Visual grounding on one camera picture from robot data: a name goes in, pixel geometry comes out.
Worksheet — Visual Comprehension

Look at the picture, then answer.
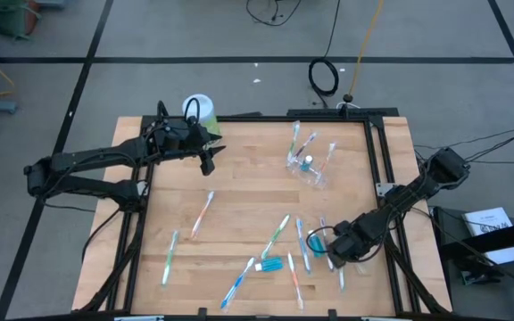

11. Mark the black aluminium table frame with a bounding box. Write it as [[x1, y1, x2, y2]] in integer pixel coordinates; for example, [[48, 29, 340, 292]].
[[78, 113, 452, 321]]

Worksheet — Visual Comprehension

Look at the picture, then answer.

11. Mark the black looped floor cable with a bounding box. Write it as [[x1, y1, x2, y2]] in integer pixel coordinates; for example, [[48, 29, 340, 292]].
[[245, 0, 303, 28]]

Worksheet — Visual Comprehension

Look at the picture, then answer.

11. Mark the black coiled cable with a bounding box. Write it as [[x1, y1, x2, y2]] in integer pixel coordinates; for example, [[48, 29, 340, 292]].
[[308, 0, 343, 111]]

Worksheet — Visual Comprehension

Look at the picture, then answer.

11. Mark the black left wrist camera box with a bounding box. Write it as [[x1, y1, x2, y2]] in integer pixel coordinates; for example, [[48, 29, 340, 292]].
[[161, 119, 192, 151]]

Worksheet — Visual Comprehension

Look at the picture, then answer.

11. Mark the green wipes canister white lid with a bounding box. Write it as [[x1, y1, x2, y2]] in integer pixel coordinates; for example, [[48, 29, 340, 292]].
[[181, 93, 222, 137]]

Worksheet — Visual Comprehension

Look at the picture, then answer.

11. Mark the clear acrylic organizer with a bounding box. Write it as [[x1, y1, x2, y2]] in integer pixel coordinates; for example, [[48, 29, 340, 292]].
[[285, 149, 330, 191]]

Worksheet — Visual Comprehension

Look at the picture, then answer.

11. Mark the black power strip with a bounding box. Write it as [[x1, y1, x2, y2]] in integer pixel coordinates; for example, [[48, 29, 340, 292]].
[[286, 106, 400, 119]]

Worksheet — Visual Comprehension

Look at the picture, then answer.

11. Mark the green bag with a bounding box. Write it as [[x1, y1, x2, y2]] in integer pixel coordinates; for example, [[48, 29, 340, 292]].
[[0, 0, 43, 40]]

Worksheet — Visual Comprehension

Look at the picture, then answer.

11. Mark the white booklet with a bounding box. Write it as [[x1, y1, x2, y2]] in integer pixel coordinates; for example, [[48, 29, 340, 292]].
[[461, 206, 514, 266]]

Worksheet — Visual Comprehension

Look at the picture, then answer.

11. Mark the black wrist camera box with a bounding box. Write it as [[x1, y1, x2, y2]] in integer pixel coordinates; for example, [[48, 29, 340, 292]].
[[161, 119, 192, 151], [336, 220, 365, 244]]

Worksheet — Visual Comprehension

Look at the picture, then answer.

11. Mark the purple toothbrush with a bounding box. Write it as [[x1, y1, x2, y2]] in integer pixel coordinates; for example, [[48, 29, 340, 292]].
[[318, 215, 336, 273], [295, 131, 319, 164]]

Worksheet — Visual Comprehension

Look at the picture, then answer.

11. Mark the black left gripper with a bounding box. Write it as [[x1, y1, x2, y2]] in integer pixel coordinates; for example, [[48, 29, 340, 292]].
[[151, 116, 227, 177]]

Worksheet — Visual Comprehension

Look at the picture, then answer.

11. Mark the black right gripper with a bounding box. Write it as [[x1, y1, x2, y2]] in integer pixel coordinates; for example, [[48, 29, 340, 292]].
[[327, 218, 381, 270]]

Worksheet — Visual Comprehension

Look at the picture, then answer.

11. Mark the black cart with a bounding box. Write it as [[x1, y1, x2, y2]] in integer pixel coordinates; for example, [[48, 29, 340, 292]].
[[430, 205, 514, 289]]

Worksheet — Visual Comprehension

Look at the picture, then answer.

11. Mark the yellow hanging cable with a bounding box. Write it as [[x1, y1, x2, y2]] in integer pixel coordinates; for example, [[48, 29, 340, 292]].
[[348, 0, 386, 97]]

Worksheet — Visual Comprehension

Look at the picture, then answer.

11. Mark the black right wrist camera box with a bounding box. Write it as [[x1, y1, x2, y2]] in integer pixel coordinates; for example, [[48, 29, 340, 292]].
[[336, 220, 365, 244]]

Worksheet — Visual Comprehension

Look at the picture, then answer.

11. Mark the thin black floor cable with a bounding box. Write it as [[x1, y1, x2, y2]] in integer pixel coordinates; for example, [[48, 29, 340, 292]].
[[460, 158, 514, 166], [452, 124, 514, 147]]

